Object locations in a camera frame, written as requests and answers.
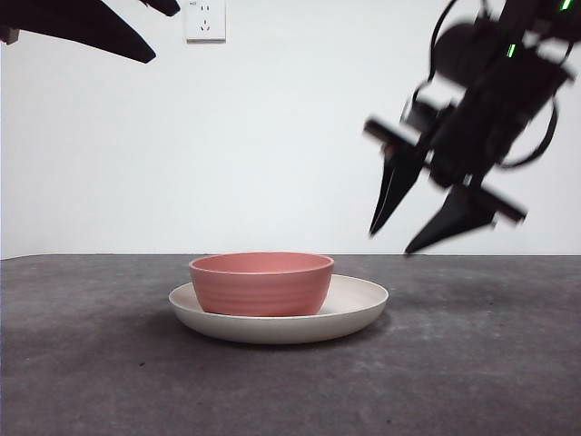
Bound red ribbed bowl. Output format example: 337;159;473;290
188;252;336;318

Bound white round plate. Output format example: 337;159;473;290
168;273;390;345

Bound white wall socket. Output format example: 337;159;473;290
184;0;227;45

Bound black looped cable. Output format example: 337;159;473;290
498;94;560;170

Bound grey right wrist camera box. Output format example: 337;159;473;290
401;95;458;134

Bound black camera cable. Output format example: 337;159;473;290
410;0;458;99

